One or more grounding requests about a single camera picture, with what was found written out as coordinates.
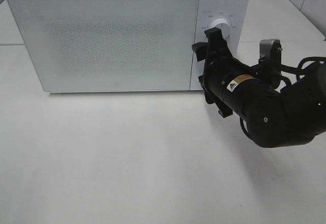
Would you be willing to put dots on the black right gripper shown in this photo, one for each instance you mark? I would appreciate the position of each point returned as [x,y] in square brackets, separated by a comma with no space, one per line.
[222,73]

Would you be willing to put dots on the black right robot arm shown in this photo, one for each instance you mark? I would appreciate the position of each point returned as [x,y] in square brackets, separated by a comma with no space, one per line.
[277,105]

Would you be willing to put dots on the upper white power knob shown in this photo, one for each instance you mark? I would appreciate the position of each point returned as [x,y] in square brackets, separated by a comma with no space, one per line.
[222,23]

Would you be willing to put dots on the white microwave oven body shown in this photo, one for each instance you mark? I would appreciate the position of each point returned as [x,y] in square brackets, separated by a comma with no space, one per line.
[219,2]

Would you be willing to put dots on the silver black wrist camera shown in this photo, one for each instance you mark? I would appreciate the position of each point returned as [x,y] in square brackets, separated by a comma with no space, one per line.
[270,53]

